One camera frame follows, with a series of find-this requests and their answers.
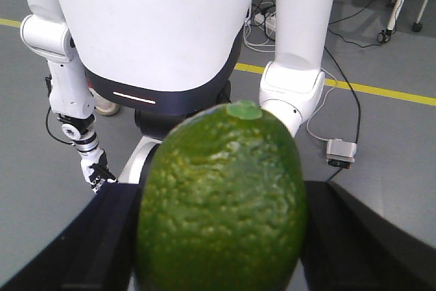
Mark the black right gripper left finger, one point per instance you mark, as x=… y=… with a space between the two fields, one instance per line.
x=95 y=252

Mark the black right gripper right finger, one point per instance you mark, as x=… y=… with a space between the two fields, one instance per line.
x=350 y=247

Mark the green lime fruit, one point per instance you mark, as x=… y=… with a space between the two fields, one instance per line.
x=224 y=205

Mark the white robot mobile base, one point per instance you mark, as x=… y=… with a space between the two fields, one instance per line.
x=132 y=170

